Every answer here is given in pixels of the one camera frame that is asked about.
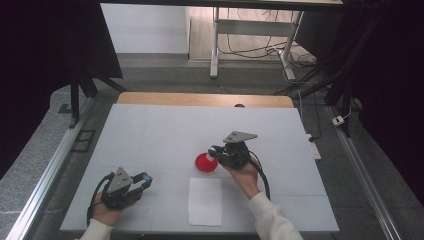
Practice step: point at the wooden table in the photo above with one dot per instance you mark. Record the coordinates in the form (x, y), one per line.
(200, 99)

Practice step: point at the white paper sheet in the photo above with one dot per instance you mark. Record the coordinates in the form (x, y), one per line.
(205, 203)

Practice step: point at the person's left hand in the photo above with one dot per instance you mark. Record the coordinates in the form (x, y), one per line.
(106, 213)

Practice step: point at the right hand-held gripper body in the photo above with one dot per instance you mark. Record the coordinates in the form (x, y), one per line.
(235, 155)

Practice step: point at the black curtain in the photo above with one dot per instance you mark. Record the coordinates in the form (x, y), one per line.
(33, 50)
(393, 66)

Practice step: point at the white desk frame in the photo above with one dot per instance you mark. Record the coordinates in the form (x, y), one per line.
(253, 27)

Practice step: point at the white table cover board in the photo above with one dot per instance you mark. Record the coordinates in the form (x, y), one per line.
(150, 133)

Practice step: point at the aluminium rail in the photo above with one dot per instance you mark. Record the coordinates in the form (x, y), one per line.
(50, 166)
(360, 166)

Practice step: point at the black metal stand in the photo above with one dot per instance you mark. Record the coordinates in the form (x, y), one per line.
(75, 100)

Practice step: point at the person's right hand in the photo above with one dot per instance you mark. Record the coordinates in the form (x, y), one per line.
(246, 178)

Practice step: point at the blue stamp cap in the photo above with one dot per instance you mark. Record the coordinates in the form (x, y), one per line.
(148, 178)

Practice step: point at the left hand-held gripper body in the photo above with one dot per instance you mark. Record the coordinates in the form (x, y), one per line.
(118, 198)

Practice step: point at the red round ink pad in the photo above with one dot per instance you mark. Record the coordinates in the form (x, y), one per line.
(203, 165)

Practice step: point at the white plug adapter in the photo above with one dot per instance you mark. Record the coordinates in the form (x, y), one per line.
(338, 120)

